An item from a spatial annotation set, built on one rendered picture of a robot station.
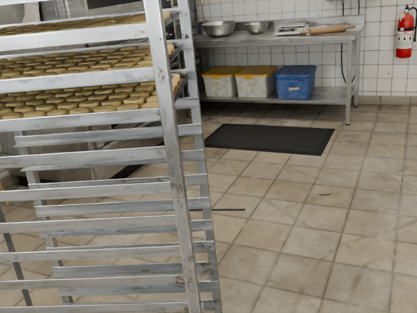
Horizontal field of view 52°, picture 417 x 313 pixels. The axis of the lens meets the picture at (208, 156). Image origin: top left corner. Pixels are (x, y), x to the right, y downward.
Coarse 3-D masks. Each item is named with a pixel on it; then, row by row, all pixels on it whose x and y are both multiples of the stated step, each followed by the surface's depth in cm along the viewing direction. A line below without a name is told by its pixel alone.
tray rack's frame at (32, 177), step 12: (24, 132) 147; (36, 180) 153; (0, 204) 134; (36, 204) 156; (0, 216) 133; (48, 216) 160; (48, 240) 162; (12, 264) 139; (60, 264) 167; (72, 300) 175
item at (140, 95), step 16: (176, 80) 122; (0, 96) 126; (16, 96) 125; (32, 96) 120; (48, 96) 119; (64, 96) 118; (80, 96) 114; (96, 96) 112; (112, 96) 110; (128, 96) 117; (144, 96) 110; (0, 112) 107; (16, 112) 104; (32, 112) 103; (48, 112) 101; (64, 112) 101; (80, 112) 99
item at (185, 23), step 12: (180, 0) 125; (180, 24) 128; (192, 48) 130; (192, 60) 131; (192, 84) 134; (192, 96) 136; (192, 120) 139; (204, 168) 145; (204, 192) 149; (204, 216) 153; (216, 276) 163; (216, 312) 169
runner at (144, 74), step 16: (0, 80) 94; (16, 80) 94; (32, 80) 94; (48, 80) 93; (64, 80) 93; (80, 80) 93; (96, 80) 93; (112, 80) 92; (128, 80) 92; (144, 80) 92
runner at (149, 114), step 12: (156, 108) 94; (0, 120) 98; (12, 120) 98; (24, 120) 97; (36, 120) 97; (48, 120) 97; (60, 120) 97; (72, 120) 97; (84, 120) 96; (96, 120) 96; (108, 120) 96; (120, 120) 96; (132, 120) 96; (144, 120) 95; (156, 120) 95
